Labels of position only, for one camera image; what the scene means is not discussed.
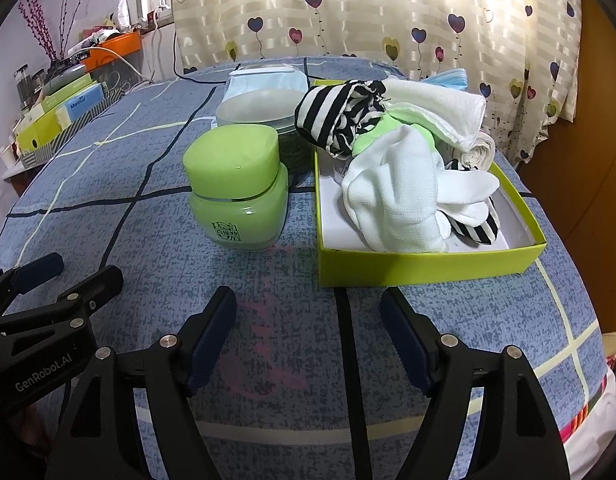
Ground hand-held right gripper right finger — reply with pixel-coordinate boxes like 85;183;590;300
380;289;572;480

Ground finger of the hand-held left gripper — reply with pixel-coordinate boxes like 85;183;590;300
57;264;125;315
0;252;65;306

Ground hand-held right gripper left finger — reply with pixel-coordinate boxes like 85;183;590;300
44;286;237;480

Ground yellow-green cardboard box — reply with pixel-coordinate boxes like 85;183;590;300
310;77;548;288

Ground black white striped sock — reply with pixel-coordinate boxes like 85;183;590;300
438;159;502;247
294;80;389;157

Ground white knit sock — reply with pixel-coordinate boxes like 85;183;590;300
340;124;449;254

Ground green cream jar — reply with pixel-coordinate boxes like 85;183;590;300
183;125;290;252

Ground beige elastic bandage roll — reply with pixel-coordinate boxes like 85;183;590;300
453;132;497;171

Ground light green cloth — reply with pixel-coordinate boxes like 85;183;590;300
350;102;436;158

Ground clear round plastic container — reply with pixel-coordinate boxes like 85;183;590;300
215;89;309;171

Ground small white towel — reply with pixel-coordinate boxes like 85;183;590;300
383;76;488;146

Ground blue face mask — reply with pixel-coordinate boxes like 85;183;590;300
420;67;471;92

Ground blue checked bed sheet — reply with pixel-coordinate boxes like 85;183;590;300
0;55;613;480

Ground wooden side table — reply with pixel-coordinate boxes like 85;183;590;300
0;165;39;198

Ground yellow-green file box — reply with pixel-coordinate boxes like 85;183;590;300
15;107;64;156

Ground grey striped cardboard box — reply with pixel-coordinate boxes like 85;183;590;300
20;95;119;168

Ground blue box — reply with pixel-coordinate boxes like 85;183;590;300
58;85;109;123

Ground green flat box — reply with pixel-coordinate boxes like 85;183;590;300
40;74;96;111

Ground grey handheld device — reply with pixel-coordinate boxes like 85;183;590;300
40;64;89;96

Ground orange tray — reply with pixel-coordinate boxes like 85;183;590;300
80;30;143;73

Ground pink flower branches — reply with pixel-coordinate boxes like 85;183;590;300
18;0;96;63

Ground wooden wardrobe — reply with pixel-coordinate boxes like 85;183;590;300
518;0;616;333

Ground cream heart print curtain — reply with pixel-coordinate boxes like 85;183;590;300
168;0;583;166

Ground white cable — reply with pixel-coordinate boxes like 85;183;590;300
90;15;161;91

